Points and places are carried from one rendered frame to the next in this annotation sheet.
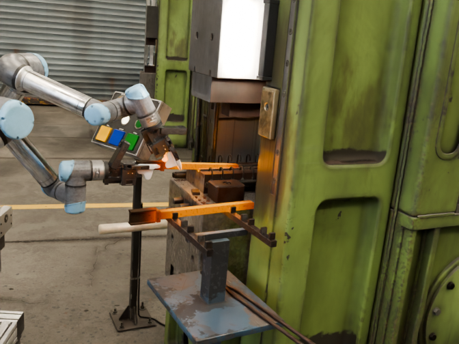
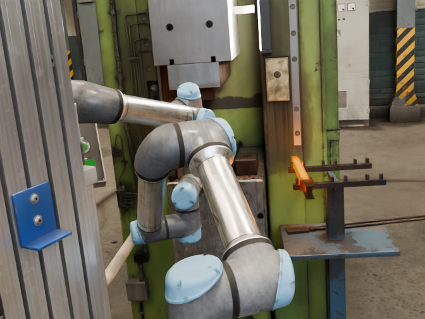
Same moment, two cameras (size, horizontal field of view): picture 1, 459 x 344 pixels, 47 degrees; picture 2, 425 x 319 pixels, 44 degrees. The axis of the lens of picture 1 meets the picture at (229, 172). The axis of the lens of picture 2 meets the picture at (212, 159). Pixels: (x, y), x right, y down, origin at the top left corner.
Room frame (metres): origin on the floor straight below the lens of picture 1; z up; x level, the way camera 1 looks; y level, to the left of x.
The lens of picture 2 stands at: (0.85, 1.81, 1.51)
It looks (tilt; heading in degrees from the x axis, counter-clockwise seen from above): 14 degrees down; 304
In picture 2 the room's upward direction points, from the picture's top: 5 degrees counter-clockwise
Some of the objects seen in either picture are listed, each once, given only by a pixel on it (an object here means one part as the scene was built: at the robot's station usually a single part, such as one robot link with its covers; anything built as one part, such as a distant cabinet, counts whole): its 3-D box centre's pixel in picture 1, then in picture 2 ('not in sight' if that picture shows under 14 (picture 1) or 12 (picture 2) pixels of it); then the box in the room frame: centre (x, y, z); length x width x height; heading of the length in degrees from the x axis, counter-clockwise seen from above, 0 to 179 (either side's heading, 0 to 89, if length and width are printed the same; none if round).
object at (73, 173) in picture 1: (75, 171); (186, 194); (1.81, 0.55, 1.00); 0.11 x 0.08 x 0.09; 116
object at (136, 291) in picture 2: not in sight; (138, 288); (2.41, 0.19, 0.36); 0.09 x 0.07 x 0.12; 26
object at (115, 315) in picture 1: (132, 311); not in sight; (2.50, 0.45, 0.05); 0.22 x 0.22 x 0.09; 26
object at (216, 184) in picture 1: (226, 190); (246, 163); (1.90, 0.01, 0.95); 0.12 x 0.08 x 0.06; 116
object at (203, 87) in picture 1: (249, 87); (201, 71); (2.13, -0.05, 1.32); 0.42 x 0.20 x 0.10; 116
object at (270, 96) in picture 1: (268, 112); (277, 79); (1.81, -0.12, 1.27); 0.09 x 0.02 x 0.17; 26
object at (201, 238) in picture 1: (237, 237); (367, 168); (1.42, -0.04, 0.96); 0.23 x 0.06 x 0.02; 120
